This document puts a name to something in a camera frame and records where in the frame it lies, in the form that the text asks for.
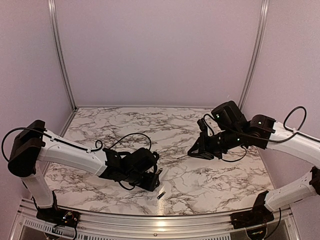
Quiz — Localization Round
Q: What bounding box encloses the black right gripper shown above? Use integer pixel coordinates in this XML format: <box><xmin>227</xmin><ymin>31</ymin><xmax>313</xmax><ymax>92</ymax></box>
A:
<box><xmin>187</xmin><ymin>126</ymin><xmax>244</xmax><ymax>160</ymax></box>

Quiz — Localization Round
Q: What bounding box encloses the white remote control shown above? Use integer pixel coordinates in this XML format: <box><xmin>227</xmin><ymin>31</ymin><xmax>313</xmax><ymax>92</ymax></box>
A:
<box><xmin>157</xmin><ymin>167</ymin><xmax>169</xmax><ymax>182</ymax></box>

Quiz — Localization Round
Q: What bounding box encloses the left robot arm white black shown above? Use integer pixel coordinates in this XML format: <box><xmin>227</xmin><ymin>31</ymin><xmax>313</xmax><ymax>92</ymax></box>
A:
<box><xmin>5</xmin><ymin>119</ymin><xmax>163</xmax><ymax>224</ymax></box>

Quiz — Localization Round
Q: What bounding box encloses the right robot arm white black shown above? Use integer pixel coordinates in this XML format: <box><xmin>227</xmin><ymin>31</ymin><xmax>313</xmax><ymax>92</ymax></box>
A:
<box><xmin>187</xmin><ymin>100</ymin><xmax>320</xmax><ymax>224</ymax></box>

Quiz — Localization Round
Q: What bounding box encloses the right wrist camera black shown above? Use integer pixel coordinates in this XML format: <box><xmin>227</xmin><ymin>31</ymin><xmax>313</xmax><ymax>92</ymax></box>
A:
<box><xmin>197</xmin><ymin>118</ymin><xmax>208</xmax><ymax>132</ymax></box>

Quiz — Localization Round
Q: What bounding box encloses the black right camera cable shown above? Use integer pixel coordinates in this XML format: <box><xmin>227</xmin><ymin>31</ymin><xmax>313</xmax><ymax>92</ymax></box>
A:
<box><xmin>202</xmin><ymin>113</ymin><xmax>248</xmax><ymax>162</ymax></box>

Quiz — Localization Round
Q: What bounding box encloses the black camera cable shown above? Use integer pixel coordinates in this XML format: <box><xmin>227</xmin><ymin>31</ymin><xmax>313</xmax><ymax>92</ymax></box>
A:
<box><xmin>202</xmin><ymin>113</ymin><xmax>248</xmax><ymax>162</ymax></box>
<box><xmin>94</xmin><ymin>132</ymin><xmax>153</xmax><ymax>191</ymax></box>

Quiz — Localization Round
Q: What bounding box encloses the black left camera cable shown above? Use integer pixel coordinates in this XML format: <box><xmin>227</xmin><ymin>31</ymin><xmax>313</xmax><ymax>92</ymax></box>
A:
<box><xmin>94</xmin><ymin>132</ymin><xmax>153</xmax><ymax>191</ymax></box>

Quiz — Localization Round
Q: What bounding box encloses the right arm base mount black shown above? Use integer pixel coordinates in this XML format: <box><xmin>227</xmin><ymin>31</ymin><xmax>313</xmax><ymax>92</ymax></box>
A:
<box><xmin>230</xmin><ymin>209</ymin><xmax>275</xmax><ymax>229</ymax></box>

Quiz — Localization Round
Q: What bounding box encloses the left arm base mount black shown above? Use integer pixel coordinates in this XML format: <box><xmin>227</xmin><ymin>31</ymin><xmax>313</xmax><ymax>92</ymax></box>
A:
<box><xmin>36</xmin><ymin>208</ymin><xmax>80</xmax><ymax>228</ymax></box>

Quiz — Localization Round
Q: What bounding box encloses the right aluminium corner post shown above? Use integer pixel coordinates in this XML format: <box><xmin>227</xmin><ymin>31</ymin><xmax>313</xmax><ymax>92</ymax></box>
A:
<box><xmin>238</xmin><ymin>0</ymin><xmax>270</xmax><ymax>110</ymax></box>

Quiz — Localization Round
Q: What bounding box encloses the aluminium corner post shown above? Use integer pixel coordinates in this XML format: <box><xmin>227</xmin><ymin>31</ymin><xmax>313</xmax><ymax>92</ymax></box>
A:
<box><xmin>47</xmin><ymin>0</ymin><xmax>78</xmax><ymax>112</ymax></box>
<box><xmin>238</xmin><ymin>0</ymin><xmax>270</xmax><ymax>110</ymax></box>

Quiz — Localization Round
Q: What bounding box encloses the left aluminium corner post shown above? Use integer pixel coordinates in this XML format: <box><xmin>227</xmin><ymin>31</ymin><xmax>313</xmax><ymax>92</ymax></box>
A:
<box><xmin>47</xmin><ymin>0</ymin><xmax>78</xmax><ymax>112</ymax></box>

